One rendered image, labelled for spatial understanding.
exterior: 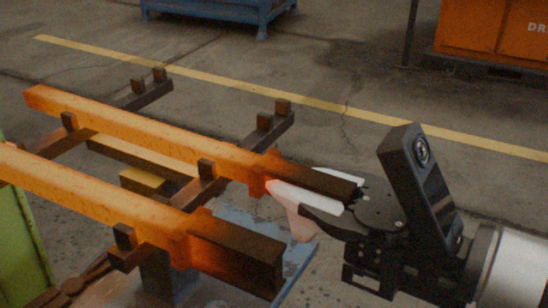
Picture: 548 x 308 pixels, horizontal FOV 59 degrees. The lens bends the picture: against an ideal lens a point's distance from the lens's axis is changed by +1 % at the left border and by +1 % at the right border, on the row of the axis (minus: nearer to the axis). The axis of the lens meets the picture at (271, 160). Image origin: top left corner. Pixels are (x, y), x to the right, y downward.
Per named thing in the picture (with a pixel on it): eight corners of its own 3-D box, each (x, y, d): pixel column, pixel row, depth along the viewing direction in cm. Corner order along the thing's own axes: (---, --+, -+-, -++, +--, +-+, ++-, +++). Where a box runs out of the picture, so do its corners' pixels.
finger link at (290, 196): (253, 233, 50) (337, 264, 46) (253, 188, 47) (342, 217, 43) (268, 216, 52) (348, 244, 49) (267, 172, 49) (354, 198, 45)
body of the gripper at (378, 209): (332, 280, 47) (461, 334, 42) (339, 212, 42) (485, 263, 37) (361, 233, 52) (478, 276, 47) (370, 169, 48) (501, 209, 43)
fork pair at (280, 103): (290, 113, 63) (291, 99, 62) (270, 132, 59) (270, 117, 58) (157, 77, 73) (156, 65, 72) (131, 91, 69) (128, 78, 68)
